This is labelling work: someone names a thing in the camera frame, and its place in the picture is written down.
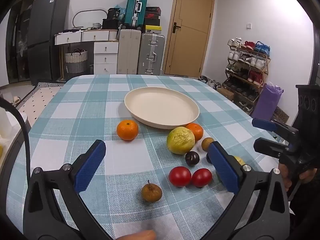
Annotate dark glass cabinet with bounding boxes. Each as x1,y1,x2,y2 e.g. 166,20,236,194
6,0,33,83

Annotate person's left hand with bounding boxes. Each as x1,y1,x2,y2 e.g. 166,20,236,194
117,230,157,240

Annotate large yellow wrinkled fruit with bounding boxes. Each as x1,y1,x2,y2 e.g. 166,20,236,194
167,127,195,155

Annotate person's right hand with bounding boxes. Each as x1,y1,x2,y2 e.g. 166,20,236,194
278,163,318,192

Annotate round brown longan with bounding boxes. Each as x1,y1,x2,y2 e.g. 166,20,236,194
201,137,215,153

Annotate red tomato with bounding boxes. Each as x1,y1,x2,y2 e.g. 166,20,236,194
169,166,192,187
191,168,213,188

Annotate patterned brown bag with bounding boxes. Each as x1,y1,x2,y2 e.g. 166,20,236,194
272,106,289,123

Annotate silver suitcase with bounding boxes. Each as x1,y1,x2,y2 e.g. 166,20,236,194
138,32,166,75

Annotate dark purple plum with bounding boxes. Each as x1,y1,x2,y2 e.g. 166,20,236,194
185,151,200,167

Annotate black bag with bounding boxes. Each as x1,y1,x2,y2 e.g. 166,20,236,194
102,19,123,30

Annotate black red shoe boxes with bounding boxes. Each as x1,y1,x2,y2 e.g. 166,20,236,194
145,7,162,27

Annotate tan wooden door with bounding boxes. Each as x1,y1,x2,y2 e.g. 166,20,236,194
163,0,215,78

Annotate dotted white rug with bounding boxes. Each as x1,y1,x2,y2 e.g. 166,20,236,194
16,86,64,125

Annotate woven laundry basket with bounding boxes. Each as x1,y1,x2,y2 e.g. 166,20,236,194
65,49,88,74

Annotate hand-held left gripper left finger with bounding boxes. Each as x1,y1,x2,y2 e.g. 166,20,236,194
24,140,113,240

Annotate beige suitcase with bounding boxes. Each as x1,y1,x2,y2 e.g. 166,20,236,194
117,29,142,75

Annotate teal suitcase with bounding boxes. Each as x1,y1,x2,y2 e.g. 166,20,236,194
124,0,148,27

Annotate oval framed mirror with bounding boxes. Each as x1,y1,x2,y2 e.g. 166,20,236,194
72,8,108,29

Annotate orange mandarin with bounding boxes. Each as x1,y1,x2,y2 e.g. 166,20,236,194
185,123,204,142
117,120,139,141

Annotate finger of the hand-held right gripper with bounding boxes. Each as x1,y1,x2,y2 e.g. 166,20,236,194
254,138,295,161
252,119,299,145

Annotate group of assorted shoes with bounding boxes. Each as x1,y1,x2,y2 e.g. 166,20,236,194
225,37,271,110

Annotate cream round plate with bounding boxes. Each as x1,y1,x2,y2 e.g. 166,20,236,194
124,87,200,130

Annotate black cable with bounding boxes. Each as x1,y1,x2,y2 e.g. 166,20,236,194
0,97,33,178

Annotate white container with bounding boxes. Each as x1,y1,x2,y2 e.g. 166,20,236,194
0,105,28,140

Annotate white drawer dresser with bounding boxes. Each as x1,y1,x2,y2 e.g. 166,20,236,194
54,29,119,75

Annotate brown cardboard box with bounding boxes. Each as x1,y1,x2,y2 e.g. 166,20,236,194
216,87,234,100

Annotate teal checked tablecloth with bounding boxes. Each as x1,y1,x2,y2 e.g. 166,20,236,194
6,74,295,240

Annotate pile of floor shoes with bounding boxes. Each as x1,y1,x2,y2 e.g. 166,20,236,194
199,75,223,89

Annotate purple bag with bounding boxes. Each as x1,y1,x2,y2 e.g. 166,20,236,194
254,82,284,122

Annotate dark grey refrigerator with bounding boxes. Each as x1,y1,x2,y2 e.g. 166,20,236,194
27,0,69,85

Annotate wooden shoe rack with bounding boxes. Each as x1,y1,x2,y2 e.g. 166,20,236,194
224,37,272,112

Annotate brown longan with stem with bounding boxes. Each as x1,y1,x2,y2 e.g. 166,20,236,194
141,180,163,202

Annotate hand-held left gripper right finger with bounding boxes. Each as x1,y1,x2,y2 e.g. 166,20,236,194
204,141,290,240

